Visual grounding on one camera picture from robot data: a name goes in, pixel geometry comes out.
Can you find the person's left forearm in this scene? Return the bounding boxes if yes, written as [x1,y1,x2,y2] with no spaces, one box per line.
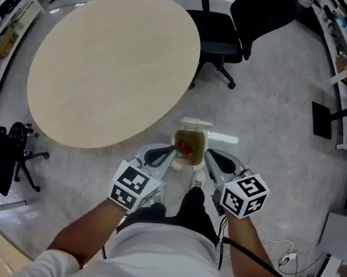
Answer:
[45,191,129,274]

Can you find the person's white shirt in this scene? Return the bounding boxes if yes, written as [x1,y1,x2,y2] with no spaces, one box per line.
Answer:
[11,205,309,277]

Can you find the person's left white shoe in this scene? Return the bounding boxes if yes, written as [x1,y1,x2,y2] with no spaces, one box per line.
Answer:
[150,185,166,205]

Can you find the person's right forearm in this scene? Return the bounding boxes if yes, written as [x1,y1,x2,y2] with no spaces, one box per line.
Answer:
[217,210,286,277]

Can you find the round wooden table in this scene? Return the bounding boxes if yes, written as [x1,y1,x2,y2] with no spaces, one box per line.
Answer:
[19,0,208,163]

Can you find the person's right white shoe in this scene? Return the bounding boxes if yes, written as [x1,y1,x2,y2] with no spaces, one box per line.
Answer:
[189,168,208,191]

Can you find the grey metal cabinet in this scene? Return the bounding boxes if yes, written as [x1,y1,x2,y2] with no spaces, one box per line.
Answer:
[315,206,347,266]

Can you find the brown cardboard box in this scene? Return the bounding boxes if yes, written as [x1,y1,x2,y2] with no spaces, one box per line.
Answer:
[0,26,20,61]

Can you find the red soda can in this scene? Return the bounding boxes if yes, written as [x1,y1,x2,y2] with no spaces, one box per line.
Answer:
[176,138,196,157]

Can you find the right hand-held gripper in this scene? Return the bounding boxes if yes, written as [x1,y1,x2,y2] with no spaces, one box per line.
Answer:
[197,148,275,224]

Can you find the small beige trash bin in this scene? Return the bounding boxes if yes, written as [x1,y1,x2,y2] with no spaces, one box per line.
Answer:
[166,115,215,175]

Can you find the white round floor socket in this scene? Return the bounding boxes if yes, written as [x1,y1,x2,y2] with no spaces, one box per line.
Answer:
[277,250,299,268]

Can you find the person's white shoe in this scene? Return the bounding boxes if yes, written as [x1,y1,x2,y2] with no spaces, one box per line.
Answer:
[150,185,166,205]
[189,168,208,191]

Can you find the white shelf with robot vacuums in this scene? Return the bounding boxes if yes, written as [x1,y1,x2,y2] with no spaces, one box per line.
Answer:
[0,0,48,123]

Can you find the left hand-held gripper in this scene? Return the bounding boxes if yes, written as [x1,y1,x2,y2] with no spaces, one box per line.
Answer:
[106,137,179,217]

